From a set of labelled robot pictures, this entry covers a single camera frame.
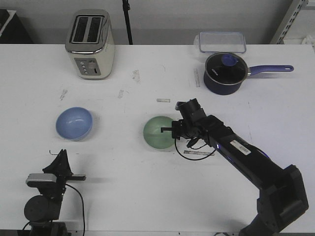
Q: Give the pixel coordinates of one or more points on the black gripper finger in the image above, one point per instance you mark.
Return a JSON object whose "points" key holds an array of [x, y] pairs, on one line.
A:
{"points": [[67, 169], [56, 163], [163, 129]]}

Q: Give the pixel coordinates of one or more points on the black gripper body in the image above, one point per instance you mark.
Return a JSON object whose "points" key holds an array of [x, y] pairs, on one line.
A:
{"points": [[57, 191], [189, 126]]}

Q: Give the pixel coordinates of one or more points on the green bowl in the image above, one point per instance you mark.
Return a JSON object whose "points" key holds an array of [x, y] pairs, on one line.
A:
{"points": [[153, 135]]}

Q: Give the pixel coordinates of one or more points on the blue bowl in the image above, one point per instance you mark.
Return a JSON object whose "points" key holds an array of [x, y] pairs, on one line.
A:
{"points": [[74, 123]]}

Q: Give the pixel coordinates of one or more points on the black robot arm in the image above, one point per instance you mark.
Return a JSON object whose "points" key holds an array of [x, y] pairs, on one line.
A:
{"points": [[43, 210], [282, 196]]}

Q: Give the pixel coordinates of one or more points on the glass pot lid blue knob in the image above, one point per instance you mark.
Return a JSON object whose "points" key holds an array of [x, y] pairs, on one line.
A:
{"points": [[226, 68]]}

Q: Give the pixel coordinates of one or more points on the clear plastic food container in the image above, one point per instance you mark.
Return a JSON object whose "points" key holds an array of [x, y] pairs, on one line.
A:
{"points": [[220, 41]]}

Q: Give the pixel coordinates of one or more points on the silver two-slot toaster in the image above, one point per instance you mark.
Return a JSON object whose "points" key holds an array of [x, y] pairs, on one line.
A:
{"points": [[90, 44]]}

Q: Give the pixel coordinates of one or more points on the white slotted shelf rack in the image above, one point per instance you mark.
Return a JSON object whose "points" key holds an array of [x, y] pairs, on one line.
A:
{"points": [[297, 25]]}

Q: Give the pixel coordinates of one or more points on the black tripod pole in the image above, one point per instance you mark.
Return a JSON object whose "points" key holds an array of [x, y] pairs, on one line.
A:
{"points": [[126, 9]]}

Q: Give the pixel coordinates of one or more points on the blue saucepan with handle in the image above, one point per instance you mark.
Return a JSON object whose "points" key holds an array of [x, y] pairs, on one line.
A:
{"points": [[229, 89]]}

